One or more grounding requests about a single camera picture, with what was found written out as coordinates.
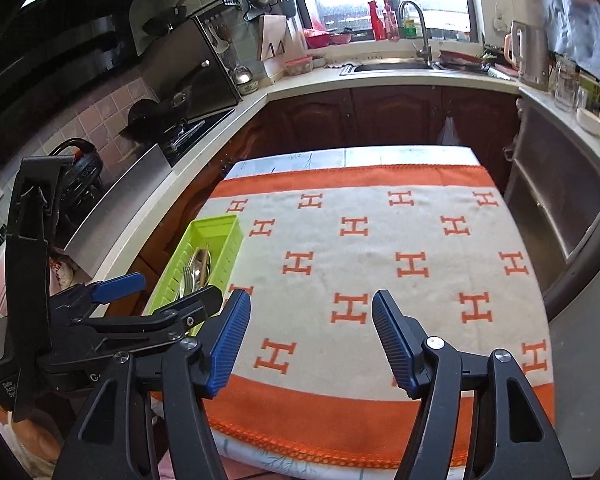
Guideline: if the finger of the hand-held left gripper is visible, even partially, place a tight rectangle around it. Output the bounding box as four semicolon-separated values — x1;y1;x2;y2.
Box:
82;273;147;306
87;284;224;343

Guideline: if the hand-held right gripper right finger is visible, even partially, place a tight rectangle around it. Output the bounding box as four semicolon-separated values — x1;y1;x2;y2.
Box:
371;289;571;480

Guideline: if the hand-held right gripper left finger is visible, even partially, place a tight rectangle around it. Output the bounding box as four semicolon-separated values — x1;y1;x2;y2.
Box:
52;289;253;480

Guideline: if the wide metal soup spoon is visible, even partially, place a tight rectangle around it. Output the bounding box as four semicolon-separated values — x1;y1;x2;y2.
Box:
189;247;213;293

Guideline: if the green plastic utensil tray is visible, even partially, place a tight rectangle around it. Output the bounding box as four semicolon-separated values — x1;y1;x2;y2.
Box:
145;214;244;338

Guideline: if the person's left forearm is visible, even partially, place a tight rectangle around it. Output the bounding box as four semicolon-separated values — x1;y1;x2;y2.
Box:
0;407;73;480

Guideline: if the patterned pink cloth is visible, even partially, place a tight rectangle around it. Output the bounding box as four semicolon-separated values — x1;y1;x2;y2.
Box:
47;250;91;295

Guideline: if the flat steel plate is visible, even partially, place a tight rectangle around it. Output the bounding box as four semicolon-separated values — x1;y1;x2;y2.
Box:
62;142;173;278

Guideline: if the black round cooker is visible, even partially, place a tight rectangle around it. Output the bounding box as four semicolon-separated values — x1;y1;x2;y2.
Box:
50;137;106;221

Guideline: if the orange grey printed blanket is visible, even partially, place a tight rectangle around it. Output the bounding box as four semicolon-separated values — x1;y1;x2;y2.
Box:
150;162;556;468

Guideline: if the black gas stove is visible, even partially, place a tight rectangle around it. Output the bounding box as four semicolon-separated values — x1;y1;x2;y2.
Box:
160;110;236;161

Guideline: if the black wok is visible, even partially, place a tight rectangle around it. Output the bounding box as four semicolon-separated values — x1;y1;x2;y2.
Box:
117;87;191;146

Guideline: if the clear plastic bag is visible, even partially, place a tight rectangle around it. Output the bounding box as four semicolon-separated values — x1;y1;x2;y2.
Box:
437;115;463;147

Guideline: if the dark steel splash guard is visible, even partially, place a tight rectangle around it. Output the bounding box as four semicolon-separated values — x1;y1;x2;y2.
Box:
142;15;241;121

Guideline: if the steel front cabinet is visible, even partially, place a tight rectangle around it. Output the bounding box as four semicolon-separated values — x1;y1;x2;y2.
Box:
502;95;600;291

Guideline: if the small steel teapot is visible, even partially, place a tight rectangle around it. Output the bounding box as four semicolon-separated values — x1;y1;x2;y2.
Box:
228;62;255;93

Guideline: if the white kitchen countertop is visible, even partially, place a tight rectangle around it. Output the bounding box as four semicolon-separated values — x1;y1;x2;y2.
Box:
62;57;600;286

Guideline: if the clear food container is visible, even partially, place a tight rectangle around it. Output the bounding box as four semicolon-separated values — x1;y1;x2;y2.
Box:
284;56;313;77

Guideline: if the black range hood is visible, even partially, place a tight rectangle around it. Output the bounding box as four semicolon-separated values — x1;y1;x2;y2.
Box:
0;0;161;126

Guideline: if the steel sink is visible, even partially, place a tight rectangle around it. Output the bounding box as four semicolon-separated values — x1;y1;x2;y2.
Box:
340;57;441;76

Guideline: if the wooden cutting board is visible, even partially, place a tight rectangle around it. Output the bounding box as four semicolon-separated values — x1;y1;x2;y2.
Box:
257;14;308;62

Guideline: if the red bowl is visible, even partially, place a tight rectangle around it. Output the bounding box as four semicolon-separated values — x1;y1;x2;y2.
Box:
302;27;331;48

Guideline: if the red frying pan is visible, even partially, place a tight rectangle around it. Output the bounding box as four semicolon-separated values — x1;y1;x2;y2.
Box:
440;50;491;68

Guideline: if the glass jar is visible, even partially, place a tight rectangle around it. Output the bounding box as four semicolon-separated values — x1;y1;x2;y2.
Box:
554;57;578;111

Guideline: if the steel faucet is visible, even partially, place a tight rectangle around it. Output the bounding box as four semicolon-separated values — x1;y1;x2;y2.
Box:
399;0;433;68

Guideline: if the steel electric kettle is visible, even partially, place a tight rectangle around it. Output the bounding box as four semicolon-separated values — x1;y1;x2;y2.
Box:
505;20;551;92

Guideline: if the pink bottle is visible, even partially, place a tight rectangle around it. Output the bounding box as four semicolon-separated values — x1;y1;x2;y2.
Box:
382;0;400;41

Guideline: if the red bottle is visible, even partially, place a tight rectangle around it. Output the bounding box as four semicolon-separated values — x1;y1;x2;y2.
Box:
369;0;386;41

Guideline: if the blue white wall sheet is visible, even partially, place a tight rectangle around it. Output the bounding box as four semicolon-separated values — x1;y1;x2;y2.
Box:
545;0;600;91

